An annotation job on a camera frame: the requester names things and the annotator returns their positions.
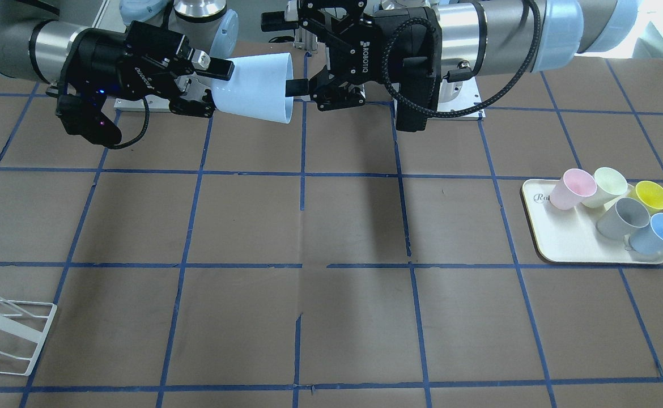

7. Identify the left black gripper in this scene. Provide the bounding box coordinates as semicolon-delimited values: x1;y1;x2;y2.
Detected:
261;1;442;132

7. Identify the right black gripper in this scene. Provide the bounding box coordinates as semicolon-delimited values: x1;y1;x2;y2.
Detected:
55;22;234;149

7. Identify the light blue ikea cup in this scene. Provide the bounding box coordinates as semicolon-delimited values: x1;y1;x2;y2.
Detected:
210;53;294;124

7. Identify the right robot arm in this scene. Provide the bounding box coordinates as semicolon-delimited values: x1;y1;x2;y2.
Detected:
0;1;238;150

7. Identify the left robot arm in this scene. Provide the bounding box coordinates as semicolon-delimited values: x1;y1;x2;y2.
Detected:
261;1;641;132

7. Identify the pink cup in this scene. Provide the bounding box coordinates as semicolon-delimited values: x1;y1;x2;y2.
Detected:
549;168;598;211

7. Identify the pale green cup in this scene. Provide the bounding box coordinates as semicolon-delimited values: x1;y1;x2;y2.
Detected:
582;166;628;209

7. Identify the grey cup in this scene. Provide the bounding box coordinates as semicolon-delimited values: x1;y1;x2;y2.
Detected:
596;197;651;240

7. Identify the yellow cup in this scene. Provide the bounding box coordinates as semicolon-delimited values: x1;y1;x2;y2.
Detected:
627;180;663;215

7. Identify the blue cup on tray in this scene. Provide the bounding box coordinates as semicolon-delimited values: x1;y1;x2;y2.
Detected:
629;212;663;255

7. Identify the cream serving tray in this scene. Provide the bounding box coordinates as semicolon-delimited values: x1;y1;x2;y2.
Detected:
521;179;663;265

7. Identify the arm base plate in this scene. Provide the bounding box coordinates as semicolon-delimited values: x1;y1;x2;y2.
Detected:
114;95;192;113
437;78;482;112

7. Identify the white wire cup rack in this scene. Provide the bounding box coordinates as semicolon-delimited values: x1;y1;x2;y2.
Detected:
0;267;60;377

